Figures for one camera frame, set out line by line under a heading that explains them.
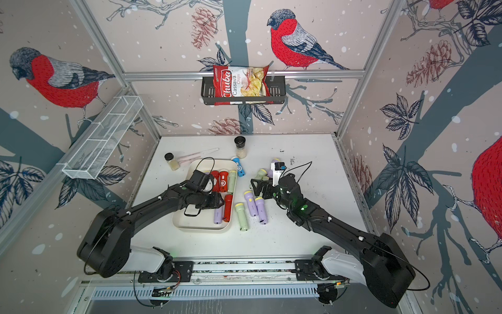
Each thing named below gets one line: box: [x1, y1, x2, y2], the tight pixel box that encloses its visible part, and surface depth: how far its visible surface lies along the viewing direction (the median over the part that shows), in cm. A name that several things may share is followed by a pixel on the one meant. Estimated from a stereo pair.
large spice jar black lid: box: [234, 136, 248, 159], surface depth 106 cm
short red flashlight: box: [218, 170, 229, 193], surface depth 98 cm
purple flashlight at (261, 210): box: [254, 196, 268, 226], surface depth 89 cm
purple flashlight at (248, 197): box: [243, 190, 258, 218], surface depth 91 cm
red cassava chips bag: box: [213, 64, 274, 106], surface depth 89 cm
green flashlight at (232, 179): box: [227, 170, 237, 194], surface depth 99 cm
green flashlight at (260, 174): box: [254, 168, 268, 180], surface depth 102 cm
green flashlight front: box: [234, 202, 250, 232], surface depth 87 cm
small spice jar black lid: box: [164, 152, 181, 172], surface depth 102 cm
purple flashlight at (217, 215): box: [213, 206, 223, 225], surface depth 87 cm
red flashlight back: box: [223, 194, 234, 223], surface depth 89 cm
